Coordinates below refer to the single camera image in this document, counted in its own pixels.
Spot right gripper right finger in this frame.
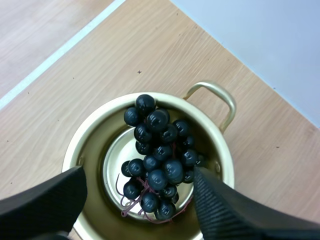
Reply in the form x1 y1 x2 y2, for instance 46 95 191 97
193 166 320 240

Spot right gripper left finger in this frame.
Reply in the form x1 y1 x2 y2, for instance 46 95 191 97
0 165 88 240

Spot bunch of dark toy grapes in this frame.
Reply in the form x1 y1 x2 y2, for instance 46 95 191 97
115 93 207 224

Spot gold pot with two handles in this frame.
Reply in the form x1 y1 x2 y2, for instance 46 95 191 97
61 80 237 240

